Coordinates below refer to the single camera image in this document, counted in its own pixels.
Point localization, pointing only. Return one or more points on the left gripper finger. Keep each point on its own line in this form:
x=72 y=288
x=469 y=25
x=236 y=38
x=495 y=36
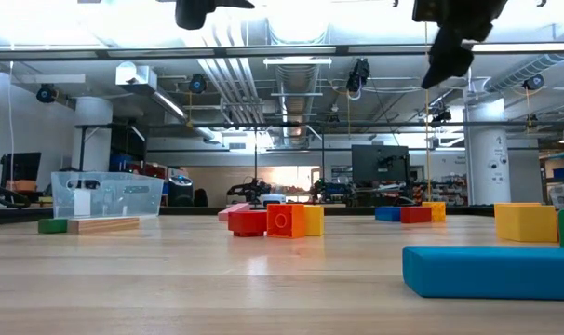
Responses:
x=193 y=14

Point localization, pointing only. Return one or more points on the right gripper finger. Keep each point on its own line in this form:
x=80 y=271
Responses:
x=449 y=60

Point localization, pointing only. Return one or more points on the yellow toy brick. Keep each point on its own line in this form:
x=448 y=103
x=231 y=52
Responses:
x=314 y=221
x=439 y=211

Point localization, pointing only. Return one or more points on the red toy brick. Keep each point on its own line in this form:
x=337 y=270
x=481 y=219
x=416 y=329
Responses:
x=247 y=223
x=414 y=215

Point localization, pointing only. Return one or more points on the large yellow wooden block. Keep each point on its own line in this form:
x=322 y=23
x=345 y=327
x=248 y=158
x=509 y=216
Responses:
x=526 y=223

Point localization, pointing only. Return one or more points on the pink long wooden block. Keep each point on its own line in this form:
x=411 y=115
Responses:
x=231 y=211

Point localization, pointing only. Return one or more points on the long blue wooden block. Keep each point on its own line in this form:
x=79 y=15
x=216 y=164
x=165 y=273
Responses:
x=491 y=274

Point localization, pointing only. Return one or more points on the orange toy brick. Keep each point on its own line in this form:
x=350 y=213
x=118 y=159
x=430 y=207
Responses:
x=286 y=221

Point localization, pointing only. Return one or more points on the natural wood long block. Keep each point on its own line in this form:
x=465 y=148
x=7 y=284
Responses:
x=103 y=225

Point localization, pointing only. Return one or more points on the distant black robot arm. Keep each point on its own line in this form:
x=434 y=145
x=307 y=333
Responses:
x=331 y=191
x=249 y=190

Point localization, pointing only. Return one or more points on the black crossbar with light strips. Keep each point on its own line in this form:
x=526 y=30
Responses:
x=217 y=51

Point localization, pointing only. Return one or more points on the black ceiling-hung device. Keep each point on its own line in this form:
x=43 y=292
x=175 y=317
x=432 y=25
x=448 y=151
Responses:
x=358 y=74

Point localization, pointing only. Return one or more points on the white column with printed marks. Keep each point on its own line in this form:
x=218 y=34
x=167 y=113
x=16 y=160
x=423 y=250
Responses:
x=489 y=158

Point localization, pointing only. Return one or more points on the long ceiling light fixture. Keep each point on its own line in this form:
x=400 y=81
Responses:
x=297 y=61

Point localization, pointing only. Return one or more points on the dark monitor screen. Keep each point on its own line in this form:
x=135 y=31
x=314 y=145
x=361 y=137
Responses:
x=370 y=163

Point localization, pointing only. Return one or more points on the parts shelf with bins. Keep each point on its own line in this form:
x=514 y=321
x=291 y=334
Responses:
x=449 y=191

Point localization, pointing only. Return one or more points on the black shelf cabinet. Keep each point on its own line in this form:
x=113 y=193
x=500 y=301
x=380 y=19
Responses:
x=128 y=144

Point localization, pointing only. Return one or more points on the plain white column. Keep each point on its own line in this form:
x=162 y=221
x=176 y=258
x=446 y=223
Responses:
x=93 y=139

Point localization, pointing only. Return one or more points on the black cylindrical air purifier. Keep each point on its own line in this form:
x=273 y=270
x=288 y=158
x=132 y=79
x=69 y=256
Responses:
x=180 y=193

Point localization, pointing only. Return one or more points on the white box device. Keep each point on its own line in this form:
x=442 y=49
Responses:
x=273 y=200

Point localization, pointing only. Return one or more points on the clear plastic bin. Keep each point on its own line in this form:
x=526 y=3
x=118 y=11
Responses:
x=124 y=205

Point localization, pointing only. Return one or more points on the white rectangular label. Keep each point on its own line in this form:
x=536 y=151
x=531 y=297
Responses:
x=82 y=205

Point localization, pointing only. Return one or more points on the black rectangular panel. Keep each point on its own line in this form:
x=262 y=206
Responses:
x=21 y=165

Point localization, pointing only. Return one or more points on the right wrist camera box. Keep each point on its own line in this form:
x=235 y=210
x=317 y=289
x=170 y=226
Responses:
x=425 y=10

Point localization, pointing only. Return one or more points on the blue-lens ceiling camera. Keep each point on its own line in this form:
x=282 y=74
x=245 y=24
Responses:
x=46 y=94
x=534 y=82
x=197 y=84

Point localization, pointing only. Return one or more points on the silver ribbed air duct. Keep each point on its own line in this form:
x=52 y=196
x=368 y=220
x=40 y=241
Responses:
x=528 y=70

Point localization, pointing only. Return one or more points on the white rectangular ventilation duct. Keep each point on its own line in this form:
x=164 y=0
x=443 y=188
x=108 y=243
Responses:
x=135 y=74

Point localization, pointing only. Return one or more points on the silver ceiling air duct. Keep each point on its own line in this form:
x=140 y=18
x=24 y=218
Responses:
x=297 y=79

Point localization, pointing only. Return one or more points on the distant black horizontal rail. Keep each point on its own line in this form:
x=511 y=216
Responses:
x=263 y=124

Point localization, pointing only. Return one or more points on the black table frame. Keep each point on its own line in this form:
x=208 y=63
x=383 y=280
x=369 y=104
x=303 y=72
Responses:
x=193 y=210

